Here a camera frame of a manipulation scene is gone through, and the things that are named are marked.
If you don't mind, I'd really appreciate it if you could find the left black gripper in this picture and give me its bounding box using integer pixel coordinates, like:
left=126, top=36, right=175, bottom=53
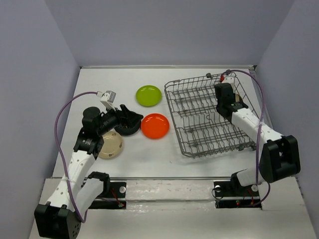
left=97, top=103, right=144, bottom=136

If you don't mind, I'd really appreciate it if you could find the cream plate with black blot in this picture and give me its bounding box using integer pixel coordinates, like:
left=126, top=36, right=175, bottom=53
left=234, top=94, right=243, bottom=103

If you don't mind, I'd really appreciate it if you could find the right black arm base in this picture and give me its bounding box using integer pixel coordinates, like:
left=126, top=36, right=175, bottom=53
left=211, top=181, right=262, bottom=209

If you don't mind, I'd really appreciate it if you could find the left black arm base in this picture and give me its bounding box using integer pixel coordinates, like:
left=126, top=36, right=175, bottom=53
left=89, top=181, right=127, bottom=210

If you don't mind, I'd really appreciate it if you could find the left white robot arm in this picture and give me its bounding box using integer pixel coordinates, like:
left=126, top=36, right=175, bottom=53
left=34, top=105, right=143, bottom=239

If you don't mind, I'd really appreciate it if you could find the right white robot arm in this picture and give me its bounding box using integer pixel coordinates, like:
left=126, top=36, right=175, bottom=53
left=214, top=83, right=301, bottom=195

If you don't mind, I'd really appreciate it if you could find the cream plate with floral marks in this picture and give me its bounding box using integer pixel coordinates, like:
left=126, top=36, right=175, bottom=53
left=98, top=131, right=124, bottom=159

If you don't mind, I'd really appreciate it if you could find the orange plate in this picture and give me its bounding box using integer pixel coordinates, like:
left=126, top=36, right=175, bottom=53
left=141, top=113, right=170, bottom=139

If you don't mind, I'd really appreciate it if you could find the lime green plate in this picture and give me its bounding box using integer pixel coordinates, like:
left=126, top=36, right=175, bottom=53
left=136, top=85, right=162, bottom=107

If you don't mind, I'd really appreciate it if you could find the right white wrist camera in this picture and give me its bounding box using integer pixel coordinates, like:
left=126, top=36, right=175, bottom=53
left=220, top=74, right=235, bottom=88

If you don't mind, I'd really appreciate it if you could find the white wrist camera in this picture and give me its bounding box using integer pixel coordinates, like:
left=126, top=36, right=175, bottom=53
left=220, top=74, right=235, bottom=88
left=97, top=91, right=116, bottom=111

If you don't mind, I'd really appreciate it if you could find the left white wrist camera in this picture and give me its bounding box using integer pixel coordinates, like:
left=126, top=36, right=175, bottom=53
left=97, top=91, right=116, bottom=111

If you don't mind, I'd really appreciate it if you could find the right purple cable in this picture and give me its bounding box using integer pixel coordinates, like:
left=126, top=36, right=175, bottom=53
left=220, top=69, right=272, bottom=206

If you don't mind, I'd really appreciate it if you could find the grey wire dish rack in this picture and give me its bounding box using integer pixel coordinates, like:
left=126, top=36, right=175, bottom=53
left=164, top=73, right=256, bottom=158

